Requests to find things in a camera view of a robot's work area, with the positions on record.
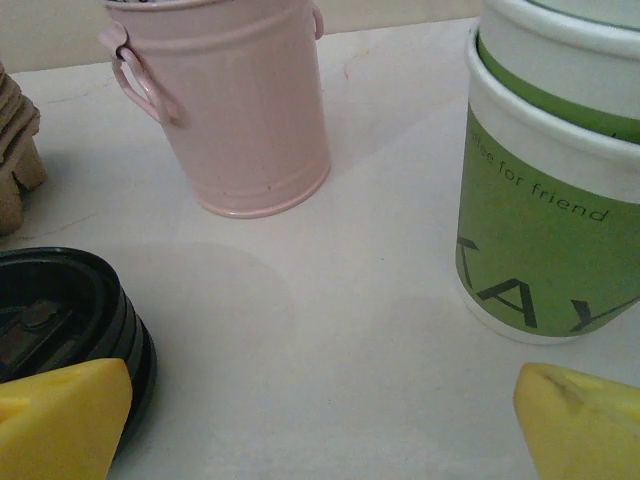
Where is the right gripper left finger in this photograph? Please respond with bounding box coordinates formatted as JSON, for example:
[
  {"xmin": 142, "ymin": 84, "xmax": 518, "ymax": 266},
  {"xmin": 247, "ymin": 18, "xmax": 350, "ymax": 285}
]
[{"xmin": 0, "ymin": 357, "xmax": 134, "ymax": 480}]

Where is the pink metal bucket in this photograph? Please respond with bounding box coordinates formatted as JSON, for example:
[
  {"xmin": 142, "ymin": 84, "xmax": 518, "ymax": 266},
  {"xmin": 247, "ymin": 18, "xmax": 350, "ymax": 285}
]
[{"xmin": 98, "ymin": 0, "xmax": 333, "ymax": 220}]

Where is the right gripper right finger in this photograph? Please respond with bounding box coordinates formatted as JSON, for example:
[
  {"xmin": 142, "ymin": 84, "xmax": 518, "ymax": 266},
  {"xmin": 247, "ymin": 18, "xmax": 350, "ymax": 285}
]
[{"xmin": 513, "ymin": 361, "xmax": 640, "ymax": 480}]

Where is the stack of pulp cup carriers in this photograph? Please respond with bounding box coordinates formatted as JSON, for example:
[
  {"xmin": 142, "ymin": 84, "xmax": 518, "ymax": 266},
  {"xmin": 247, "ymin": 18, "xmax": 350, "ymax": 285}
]
[{"xmin": 0, "ymin": 62, "xmax": 50, "ymax": 237}]

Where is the green white paper cup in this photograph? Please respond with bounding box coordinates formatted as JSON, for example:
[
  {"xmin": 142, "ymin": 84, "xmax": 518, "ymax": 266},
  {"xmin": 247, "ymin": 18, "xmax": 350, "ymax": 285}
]
[
  {"xmin": 474, "ymin": 0, "xmax": 640, "ymax": 146},
  {"xmin": 453, "ymin": 22, "xmax": 640, "ymax": 347}
]

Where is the stack of black cup lids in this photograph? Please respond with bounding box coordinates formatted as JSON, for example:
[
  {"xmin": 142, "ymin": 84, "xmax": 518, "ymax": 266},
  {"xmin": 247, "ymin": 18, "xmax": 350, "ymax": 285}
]
[{"xmin": 0, "ymin": 245, "xmax": 159, "ymax": 464}]

